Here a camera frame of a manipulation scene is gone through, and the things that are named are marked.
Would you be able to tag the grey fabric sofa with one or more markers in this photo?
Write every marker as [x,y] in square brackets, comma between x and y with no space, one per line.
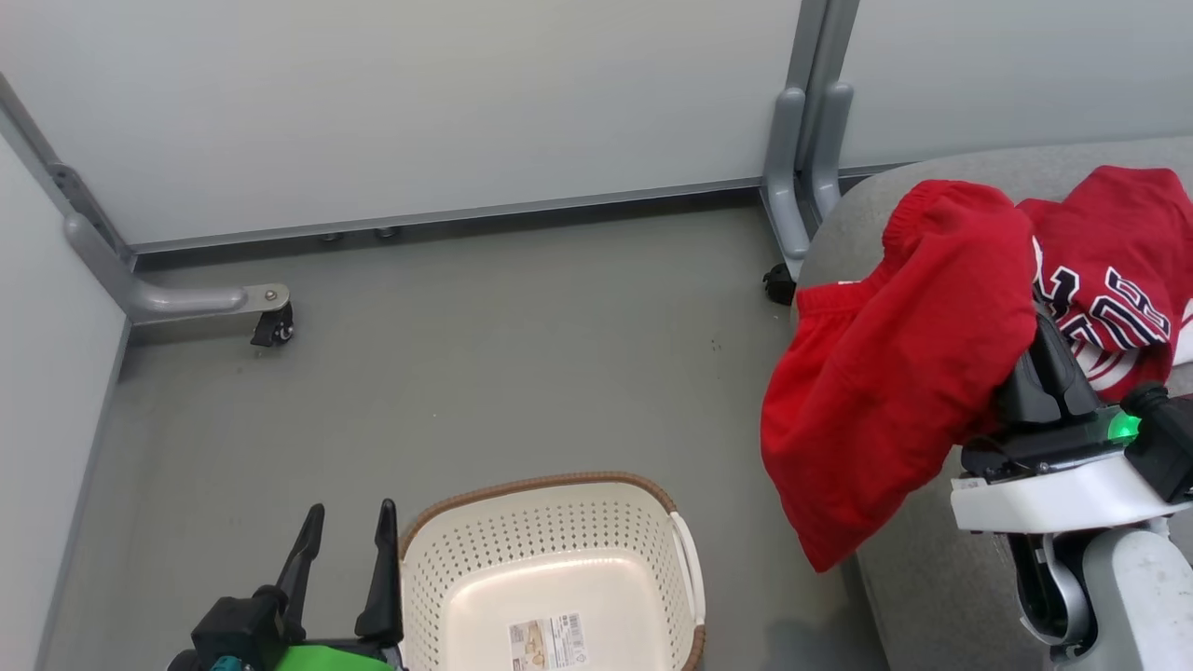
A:
[932,596]

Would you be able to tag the black caster wheel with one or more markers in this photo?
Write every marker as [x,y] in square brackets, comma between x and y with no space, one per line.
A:
[273,326]
[779,284]

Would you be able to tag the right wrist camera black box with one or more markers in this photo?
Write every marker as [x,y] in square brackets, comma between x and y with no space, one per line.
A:
[1165,443]

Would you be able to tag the long grey partition foot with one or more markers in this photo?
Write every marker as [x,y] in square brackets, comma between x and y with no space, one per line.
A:
[168,298]

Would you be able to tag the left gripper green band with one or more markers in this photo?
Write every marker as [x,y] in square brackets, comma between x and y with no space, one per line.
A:
[326,657]

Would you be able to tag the grey partition post with feet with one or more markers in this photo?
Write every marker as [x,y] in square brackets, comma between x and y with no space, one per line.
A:
[806,140]

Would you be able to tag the red shorts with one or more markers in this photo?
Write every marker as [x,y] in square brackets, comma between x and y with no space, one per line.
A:
[904,373]

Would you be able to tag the printed label sticker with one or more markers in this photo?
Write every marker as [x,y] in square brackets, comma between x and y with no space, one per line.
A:
[548,641]

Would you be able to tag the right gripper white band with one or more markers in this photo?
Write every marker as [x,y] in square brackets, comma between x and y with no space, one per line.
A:
[1053,485]

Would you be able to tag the cream perforated laundry basket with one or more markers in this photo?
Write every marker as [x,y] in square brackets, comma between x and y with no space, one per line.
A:
[559,568]

